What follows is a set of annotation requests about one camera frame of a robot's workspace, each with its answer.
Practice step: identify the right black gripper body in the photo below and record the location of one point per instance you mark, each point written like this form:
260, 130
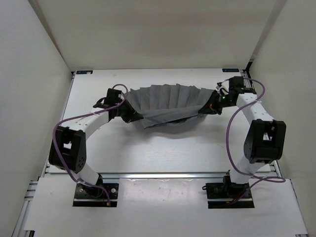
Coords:
218, 101

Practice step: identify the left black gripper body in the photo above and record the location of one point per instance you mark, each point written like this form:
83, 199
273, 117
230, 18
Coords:
125, 111

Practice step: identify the grey pleated skirt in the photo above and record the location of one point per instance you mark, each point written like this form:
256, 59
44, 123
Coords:
162, 104

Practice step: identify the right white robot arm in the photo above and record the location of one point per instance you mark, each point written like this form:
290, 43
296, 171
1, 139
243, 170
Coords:
236, 174

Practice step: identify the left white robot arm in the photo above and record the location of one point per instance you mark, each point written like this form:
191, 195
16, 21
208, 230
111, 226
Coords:
68, 148

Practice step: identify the right blue table sticker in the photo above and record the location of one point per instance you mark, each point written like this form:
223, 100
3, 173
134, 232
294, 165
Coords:
230, 70

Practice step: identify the blue table sticker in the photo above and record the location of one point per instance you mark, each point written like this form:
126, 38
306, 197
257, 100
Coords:
84, 72
230, 70

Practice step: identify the left blue table sticker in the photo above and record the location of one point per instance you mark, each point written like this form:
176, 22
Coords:
84, 72

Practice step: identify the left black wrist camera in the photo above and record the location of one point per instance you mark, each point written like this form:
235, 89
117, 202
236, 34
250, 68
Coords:
113, 96

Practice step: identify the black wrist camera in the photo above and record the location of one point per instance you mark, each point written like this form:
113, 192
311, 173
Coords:
236, 83
113, 96

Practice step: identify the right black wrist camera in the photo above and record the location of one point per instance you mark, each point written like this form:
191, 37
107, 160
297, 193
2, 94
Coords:
236, 83

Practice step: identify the front aluminium table rail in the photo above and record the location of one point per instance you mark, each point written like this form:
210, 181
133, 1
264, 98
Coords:
163, 175

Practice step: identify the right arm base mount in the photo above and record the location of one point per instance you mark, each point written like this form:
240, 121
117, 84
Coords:
227, 195

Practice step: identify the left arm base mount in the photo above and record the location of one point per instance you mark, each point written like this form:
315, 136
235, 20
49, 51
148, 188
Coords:
85, 196

